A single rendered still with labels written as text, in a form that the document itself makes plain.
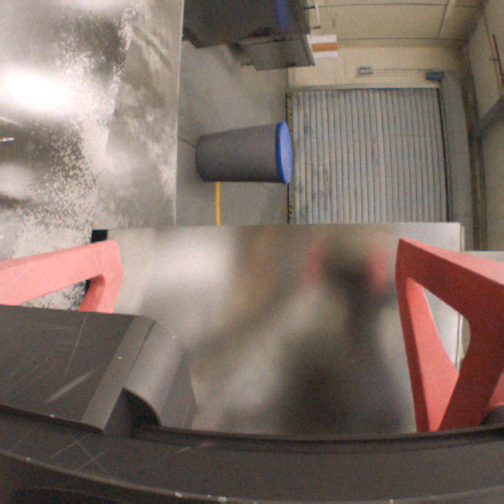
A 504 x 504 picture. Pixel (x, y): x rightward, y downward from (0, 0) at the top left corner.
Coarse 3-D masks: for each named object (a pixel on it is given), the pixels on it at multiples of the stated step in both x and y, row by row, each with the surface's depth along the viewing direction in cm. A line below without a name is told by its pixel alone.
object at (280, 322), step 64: (128, 256) 44; (192, 256) 42; (256, 256) 40; (320, 256) 38; (384, 256) 37; (192, 320) 42; (256, 320) 40; (320, 320) 38; (384, 320) 37; (448, 320) 35; (192, 384) 42; (256, 384) 40; (320, 384) 38; (384, 384) 37
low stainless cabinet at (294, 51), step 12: (312, 24) 400; (300, 36) 342; (252, 48) 368; (264, 48) 368; (276, 48) 368; (288, 48) 367; (300, 48) 367; (252, 60) 396; (264, 60) 397; (276, 60) 396; (288, 60) 396; (300, 60) 395; (312, 60) 394
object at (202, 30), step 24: (192, 0) 198; (216, 0) 199; (240, 0) 200; (264, 0) 200; (288, 0) 200; (192, 24) 226; (216, 24) 227; (240, 24) 228; (264, 24) 228; (288, 24) 228
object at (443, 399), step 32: (416, 256) 10; (448, 256) 9; (416, 288) 12; (448, 288) 8; (480, 288) 7; (416, 320) 11; (480, 320) 6; (416, 352) 10; (480, 352) 6; (416, 384) 10; (448, 384) 10; (480, 384) 6; (416, 416) 10; (448, 416) 8; (480, 416) 6
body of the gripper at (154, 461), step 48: (0, 432) 4; (48, 432) 4; (144, 432) 5; (192, 432) 5; (432, 432) 4; (480, 432) 4; (0, 480) 4; (48, 480) 4; (96, 480) 3; (144, 480) 3; (192, 480) 3; (240, 480) 3; (288, 480) 3; (336, 480) 3; (384, 480) 3; (432, 480) 3; (480, 480) 3
